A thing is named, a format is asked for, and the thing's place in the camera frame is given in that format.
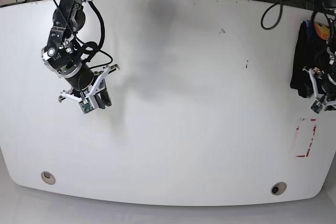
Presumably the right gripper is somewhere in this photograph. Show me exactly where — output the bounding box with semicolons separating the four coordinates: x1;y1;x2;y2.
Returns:
58;63;120;109

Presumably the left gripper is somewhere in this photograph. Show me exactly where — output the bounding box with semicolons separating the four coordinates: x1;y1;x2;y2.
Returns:
302;67;335;111

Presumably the black graphic t-shirt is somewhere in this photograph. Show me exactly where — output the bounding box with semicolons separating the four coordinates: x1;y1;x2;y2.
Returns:
290;20;331;98

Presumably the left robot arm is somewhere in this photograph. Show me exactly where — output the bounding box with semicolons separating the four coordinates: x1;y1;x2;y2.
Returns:
290;0;335;114

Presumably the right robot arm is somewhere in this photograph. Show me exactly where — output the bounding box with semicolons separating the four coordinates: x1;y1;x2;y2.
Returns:
41;0;119;114

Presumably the red tape rectangle marking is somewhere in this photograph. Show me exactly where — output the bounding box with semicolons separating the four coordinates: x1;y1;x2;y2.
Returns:
293;118;318;158

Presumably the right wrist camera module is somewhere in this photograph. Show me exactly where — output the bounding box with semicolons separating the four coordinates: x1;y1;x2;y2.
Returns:
78;98;94;114

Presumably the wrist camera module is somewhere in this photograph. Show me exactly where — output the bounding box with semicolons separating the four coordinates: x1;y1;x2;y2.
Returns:
78;98;94;114
310;98;325;114

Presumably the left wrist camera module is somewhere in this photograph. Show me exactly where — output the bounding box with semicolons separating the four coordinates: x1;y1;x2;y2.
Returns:
310;98;325;114

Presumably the left table cable grommet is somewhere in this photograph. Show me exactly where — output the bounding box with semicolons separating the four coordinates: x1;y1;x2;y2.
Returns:
41;171;56;185

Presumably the table cable grommet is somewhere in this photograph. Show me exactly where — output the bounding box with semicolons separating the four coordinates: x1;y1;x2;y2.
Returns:
41;171;56;185
271;182;287;196

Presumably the right table cable grommet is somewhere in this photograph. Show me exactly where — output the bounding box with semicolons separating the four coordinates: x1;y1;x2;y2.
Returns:
271;182;287;196

